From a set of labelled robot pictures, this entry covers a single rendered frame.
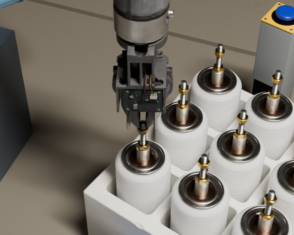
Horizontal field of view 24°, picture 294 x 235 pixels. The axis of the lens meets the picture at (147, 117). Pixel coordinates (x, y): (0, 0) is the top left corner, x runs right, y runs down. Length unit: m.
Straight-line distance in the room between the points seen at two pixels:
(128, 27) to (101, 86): 0.76
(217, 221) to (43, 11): 0.95
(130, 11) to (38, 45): 0.91
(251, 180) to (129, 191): 0.21
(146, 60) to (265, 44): 0.50
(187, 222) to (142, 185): 0.10
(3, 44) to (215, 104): 0.42
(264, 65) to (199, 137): 0.27
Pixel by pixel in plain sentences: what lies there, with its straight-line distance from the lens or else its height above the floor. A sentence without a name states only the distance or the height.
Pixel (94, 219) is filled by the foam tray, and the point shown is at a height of 0.11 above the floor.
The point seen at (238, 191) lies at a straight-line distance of 1.21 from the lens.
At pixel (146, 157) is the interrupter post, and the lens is 1.14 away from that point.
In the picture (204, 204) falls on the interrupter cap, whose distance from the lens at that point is 1.10.
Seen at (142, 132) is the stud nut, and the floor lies 0.33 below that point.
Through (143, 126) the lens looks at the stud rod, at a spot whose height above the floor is 0.34.
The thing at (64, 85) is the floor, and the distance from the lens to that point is 1.66.
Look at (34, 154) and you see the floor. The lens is 1.51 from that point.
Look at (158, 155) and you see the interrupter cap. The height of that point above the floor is 0.25.
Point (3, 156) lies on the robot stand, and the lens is 1.45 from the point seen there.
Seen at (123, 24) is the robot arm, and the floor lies 0.58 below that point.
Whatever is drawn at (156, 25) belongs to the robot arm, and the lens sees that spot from 0.90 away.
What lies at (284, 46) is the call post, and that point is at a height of 0.27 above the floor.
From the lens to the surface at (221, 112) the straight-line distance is 1.29.
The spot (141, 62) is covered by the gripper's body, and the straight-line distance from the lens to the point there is 0.92.
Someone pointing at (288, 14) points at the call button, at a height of 0.33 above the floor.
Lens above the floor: 1.14
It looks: 47 degrees down
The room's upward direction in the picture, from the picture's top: straight up
